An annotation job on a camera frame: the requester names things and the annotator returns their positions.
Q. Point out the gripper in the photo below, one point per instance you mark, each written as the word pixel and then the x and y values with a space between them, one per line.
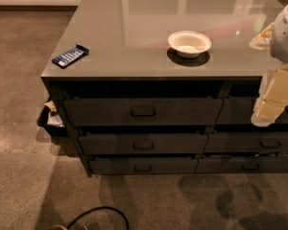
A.
pixel 285 37

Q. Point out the drawer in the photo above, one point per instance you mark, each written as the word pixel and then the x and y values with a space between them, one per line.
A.
pixel 142 112
pixel 238 111
pixel 232 142
pixel 149 143
pixel 144 165
pixel 243 164

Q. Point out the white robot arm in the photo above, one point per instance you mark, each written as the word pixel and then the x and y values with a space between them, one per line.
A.
pixel 273 90

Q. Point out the dark grey drawer cabinet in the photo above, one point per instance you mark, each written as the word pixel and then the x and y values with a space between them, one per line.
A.
pixel 129 57

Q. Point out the white paper bowl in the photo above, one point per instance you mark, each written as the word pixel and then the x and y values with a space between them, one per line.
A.
pixel 189 44

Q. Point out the black bin with trash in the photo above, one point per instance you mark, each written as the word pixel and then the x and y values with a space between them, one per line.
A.
pixel 50 120

